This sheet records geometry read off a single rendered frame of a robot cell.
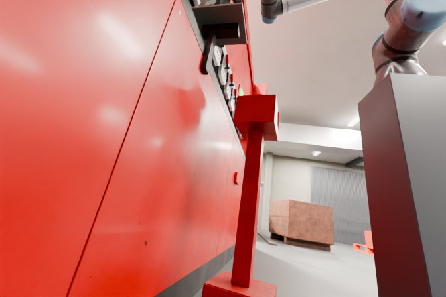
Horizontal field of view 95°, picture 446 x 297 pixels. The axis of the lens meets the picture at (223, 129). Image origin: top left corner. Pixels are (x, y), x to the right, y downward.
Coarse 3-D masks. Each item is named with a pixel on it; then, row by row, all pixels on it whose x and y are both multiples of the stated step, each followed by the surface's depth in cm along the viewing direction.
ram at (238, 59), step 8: (232, 48) 168; (240, 48) 201; (232, 56) 169; (240, 56) 204; (232, 64) 171; (240, 64) 207; (248, 64) 261; (232, 72) 173; (240, 72) 210; (248, 72) 266; (240, 80) 213; (248, 80) 270; (248, 88) 275
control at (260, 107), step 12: (240, 96) 85; (252, 96) 83; (264, 96) 81; (276, 96) 81; (240, 108) 82; (252, 108) 81; (264, 108) 79; (276, 108) 82; (240, 120) 80; (252, 120) 79; (264, 120) 77; (276, 120) 83; (240, 132) 90; (264, 132) 86; (276, 132) 85
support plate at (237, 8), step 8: (192, 8) 75; (200, 8) 74; (208, 8) 74; (216, 8) 73; (224, 8) 73; (232, 8) 73; (240, 8) 72; (200, 16) 78; (208, 16) 77; (216, 16) 76; (224, 16) 76; (232, 16) 75; (240, 16) 75; (200, 24) 81; (208, 24) 80; (240, 24) 78; (200, 32) 85; (240, 32) 82; (216, 40) 87; (224, 40) 87; (232, 40) 86; (240, 40) 85
